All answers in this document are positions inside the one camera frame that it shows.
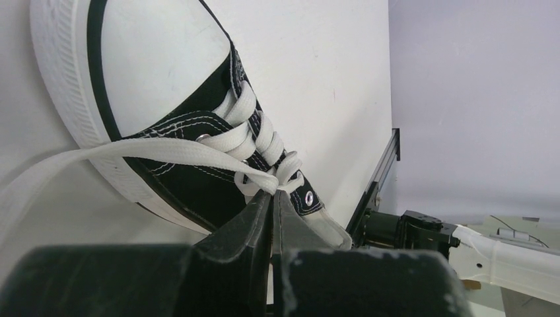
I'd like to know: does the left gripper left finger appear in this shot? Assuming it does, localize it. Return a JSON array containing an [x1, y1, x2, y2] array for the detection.
[[1, 192, 271, 316]]

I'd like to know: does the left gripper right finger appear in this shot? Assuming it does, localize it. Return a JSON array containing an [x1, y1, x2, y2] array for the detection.
[[271, 192, 472, 316]]

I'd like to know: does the white shoelace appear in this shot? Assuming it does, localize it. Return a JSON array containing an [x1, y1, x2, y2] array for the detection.
[[1, 81, 305, 242]]

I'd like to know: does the black white canvas sneaker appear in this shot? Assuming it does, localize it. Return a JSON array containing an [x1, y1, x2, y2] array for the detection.
[[30, 1, 352, 250]]

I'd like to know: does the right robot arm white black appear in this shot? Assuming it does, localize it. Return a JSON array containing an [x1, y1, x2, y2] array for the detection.
[[358, 211, 559, 304]]

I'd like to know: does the aluminium frame rail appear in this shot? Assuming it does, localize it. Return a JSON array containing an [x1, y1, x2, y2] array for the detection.
[[347, 128, 400, 246]]

